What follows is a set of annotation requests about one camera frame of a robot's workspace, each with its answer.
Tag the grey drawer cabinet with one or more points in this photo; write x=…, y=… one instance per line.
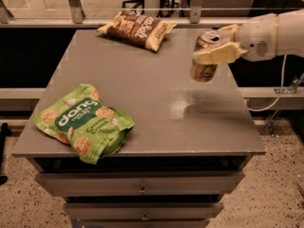
x=181, y=125

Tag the black pole stand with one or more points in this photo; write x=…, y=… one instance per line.
x=4, y=133

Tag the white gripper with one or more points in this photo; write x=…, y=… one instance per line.
x=256, y=42

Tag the orange soda can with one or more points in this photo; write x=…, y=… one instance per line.
x=203, y=68

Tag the metal window railing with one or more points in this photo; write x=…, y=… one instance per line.
x=96, y=13

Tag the green rice chip bag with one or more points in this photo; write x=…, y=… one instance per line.
x=81, y=120

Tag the grey drawer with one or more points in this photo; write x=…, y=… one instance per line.
x=143, y=211
x=139, y=184

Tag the brown chip bag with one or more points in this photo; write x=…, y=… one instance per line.
x=139, y=30

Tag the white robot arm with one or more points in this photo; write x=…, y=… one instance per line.
x=290, y=33

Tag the top grey drawer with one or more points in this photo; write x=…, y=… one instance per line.
x=139, y=184

